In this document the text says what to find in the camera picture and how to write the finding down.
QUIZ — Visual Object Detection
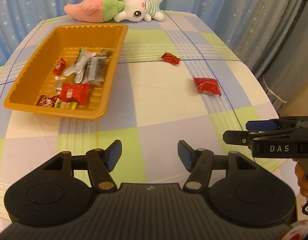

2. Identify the white bunny plush toy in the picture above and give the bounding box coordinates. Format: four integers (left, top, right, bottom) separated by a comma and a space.
64, 0, 164, 23

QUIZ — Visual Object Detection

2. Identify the red foil candy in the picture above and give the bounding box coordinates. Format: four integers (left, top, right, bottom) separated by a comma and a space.
36, 95, 59, 107

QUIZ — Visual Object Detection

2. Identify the blue star curtain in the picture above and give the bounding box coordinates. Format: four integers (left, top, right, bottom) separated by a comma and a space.
0, 0, 308, 110

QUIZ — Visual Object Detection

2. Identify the green brown snack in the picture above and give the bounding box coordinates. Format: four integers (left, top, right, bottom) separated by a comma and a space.
96, 48, 114, 58

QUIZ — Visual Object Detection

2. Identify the orange plastic tray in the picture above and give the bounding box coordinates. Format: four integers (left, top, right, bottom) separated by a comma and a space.
4, 24, 128, 120

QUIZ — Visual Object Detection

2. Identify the silver grey snack pouch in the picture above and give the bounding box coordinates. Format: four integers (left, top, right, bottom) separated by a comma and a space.
64, 47, 96, 84

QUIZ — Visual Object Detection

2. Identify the large red snack packet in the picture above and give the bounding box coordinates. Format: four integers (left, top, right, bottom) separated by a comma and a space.
194, 77, 222, 96

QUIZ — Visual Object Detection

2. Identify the red packet white pattern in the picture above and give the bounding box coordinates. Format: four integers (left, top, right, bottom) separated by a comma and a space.
59, 82, 90, 106

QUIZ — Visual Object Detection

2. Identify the yellow green small candy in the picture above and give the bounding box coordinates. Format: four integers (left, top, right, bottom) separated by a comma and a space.
55, 99, 77, 110

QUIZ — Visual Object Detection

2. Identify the small red candy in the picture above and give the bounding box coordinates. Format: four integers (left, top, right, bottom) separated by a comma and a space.
161, 51, 181, 65

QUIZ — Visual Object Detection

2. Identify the checkered tablecloth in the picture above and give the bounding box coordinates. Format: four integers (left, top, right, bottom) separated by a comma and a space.
0, 10, 298, 228

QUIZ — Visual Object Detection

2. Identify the right hand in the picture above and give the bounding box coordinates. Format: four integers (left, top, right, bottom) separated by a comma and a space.
292, 159, 308, 197

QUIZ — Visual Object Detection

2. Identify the clear dark snack packet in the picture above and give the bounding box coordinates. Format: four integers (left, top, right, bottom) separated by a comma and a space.
82, 56, 109, 86

